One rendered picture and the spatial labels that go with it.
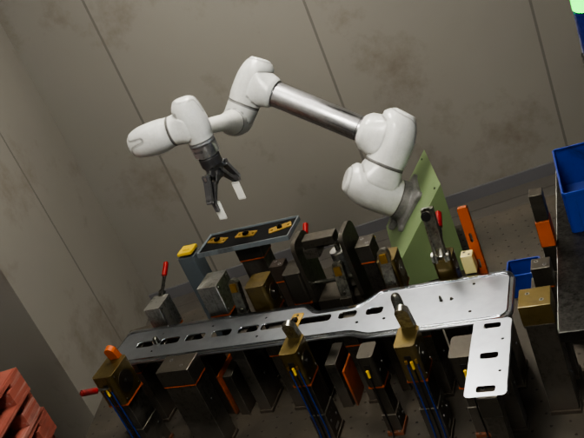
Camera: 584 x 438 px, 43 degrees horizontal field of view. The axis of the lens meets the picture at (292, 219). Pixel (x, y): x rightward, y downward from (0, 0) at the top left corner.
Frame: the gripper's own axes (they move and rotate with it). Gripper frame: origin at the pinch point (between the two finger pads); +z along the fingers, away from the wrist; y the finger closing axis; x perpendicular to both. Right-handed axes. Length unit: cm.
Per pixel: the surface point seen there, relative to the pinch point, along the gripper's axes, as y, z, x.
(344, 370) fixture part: 34, 44, 43
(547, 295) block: 31, 22, 108
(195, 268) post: 8.8, 18.5, -20.9
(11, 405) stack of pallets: 42, 58, -125
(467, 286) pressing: 17, 28, 82
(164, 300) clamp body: 23.2, 21.9, -27.7
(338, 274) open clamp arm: 16.2, 21.0, 41.8
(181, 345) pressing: 41, 28, -10
